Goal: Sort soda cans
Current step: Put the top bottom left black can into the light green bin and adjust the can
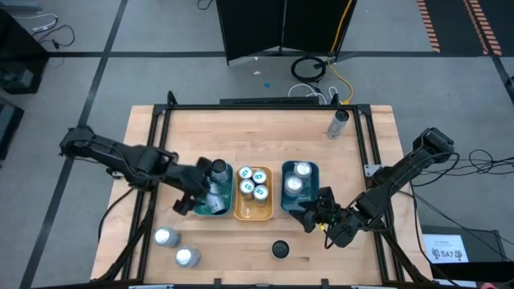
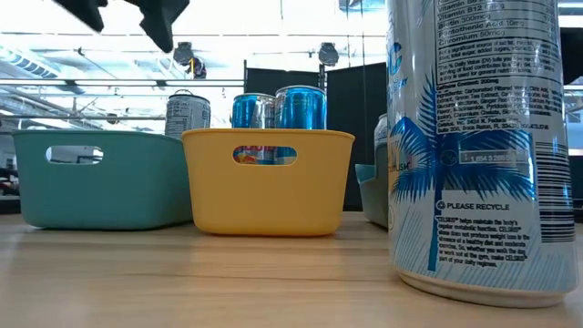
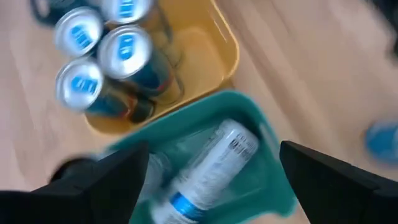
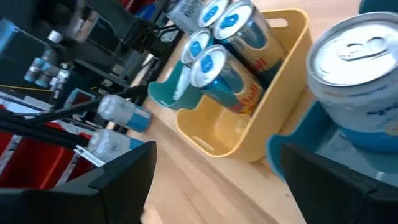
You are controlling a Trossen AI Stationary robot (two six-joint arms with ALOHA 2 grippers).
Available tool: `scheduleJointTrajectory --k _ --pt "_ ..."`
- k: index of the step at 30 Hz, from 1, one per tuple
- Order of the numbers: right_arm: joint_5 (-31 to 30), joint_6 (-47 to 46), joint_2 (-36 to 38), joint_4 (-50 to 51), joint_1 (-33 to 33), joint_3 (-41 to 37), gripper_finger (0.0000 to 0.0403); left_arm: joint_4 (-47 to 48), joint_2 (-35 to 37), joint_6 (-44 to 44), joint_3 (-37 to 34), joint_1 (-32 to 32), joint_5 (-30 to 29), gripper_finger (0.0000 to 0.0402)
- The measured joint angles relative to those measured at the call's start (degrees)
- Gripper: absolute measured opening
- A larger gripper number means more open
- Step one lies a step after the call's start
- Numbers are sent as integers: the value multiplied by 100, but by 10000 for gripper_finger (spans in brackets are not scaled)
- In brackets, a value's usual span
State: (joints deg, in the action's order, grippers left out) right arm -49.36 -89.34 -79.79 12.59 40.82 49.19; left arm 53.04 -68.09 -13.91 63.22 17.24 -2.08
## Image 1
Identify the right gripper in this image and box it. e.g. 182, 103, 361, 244
301, 186, 362, 249

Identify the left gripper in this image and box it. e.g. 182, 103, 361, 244
170, 157, 214, 217

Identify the dark blue plastic bin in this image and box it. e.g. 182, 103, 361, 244
279, 160, 321, 214

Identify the teal plastic bin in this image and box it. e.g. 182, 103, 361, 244
191, 162, 235, 218

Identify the yellow plastic bin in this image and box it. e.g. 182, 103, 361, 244
233, 165, 275, 222

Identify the long black bar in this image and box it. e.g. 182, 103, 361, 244
219, 96, 321, 106

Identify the white paper sign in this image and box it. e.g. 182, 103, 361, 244
422, 234, 470, 264

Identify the black cart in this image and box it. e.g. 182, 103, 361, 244
419, 224, 514, 284

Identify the black folding divider screen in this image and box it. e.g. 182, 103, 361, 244
215, 0, 358, 66

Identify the black floor box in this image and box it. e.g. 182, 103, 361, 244
0, 95, 25, 161

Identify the black desk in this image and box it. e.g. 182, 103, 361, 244
0, 6, 51, 96

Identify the black aluminium table frame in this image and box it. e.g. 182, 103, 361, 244
96, 90, 434, 289

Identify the white floor cable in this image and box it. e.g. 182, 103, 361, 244
288, 83, 339, 104

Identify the black coiled cable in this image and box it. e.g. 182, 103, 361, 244
290, 55, 327, 83

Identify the yellow cable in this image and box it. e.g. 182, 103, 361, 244
327, 0, 355, 104

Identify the black floor cable bundle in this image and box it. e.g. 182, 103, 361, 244
453, 148, 514, 180

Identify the black power cable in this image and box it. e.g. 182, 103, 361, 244
38, 23, 76, 50

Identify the white power cable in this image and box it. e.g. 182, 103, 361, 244
14, 12, 60, 34

